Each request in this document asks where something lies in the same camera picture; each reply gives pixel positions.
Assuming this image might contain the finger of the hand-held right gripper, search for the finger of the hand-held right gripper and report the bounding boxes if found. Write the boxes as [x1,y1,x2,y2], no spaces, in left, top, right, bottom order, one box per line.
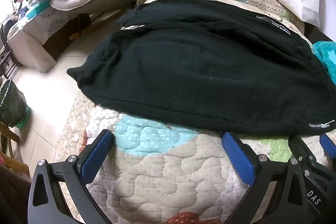
[288,134,320,172]
[320,133,336,159]

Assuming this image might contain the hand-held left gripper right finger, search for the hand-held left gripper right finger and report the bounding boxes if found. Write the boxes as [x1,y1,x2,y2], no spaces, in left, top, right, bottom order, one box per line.
[221,131,315,224]

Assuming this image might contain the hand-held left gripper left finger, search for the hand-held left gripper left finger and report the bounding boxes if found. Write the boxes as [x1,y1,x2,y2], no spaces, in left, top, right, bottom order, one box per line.
[28,130,114,224]

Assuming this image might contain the black pants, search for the black pants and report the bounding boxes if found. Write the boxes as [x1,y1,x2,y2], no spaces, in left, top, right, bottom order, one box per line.
[67,0,336,137]

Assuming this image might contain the quilted patchwork blanket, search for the quilted patchwork blanket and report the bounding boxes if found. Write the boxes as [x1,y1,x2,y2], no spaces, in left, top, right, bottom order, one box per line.
[54,0,336,224]

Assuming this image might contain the wooden chair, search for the wooden chair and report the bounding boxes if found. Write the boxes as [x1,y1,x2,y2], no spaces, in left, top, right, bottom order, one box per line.
[0,123,30,174]

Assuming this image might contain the teal fluffy towel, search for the teal fluffy towel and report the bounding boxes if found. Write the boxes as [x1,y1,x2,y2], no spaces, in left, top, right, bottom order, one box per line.
[313,41,336,80]

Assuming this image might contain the dark green woven basket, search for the dark green woven basket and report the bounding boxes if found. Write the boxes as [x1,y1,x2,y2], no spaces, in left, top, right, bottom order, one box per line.
[0,79,30,128]

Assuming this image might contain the low patterned bench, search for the low patterned bench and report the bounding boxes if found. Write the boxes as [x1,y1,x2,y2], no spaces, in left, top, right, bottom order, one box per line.
[7,5,92,73]

